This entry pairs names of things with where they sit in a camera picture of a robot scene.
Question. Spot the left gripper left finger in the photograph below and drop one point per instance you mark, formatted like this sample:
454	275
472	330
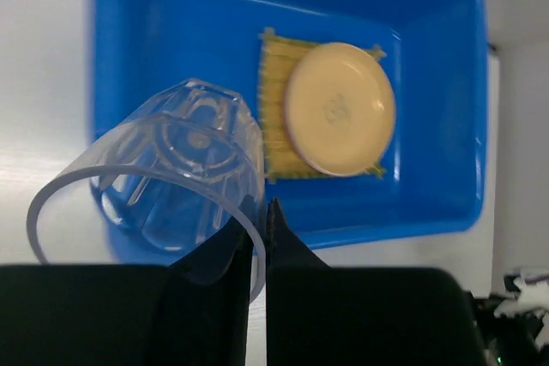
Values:
193	312

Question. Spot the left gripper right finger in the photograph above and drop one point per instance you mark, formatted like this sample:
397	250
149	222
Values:
322	315

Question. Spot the clear plastic cup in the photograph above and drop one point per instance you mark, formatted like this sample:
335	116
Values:
180	170

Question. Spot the orange plastic plate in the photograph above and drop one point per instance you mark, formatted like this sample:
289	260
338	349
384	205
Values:
339	109

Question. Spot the bamboo woven mat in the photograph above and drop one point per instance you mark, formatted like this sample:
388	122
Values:
278	58

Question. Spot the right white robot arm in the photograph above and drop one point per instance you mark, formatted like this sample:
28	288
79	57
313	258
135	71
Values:
511	326

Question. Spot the blue plastic bin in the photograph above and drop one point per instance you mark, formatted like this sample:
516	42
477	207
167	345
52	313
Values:
436	61

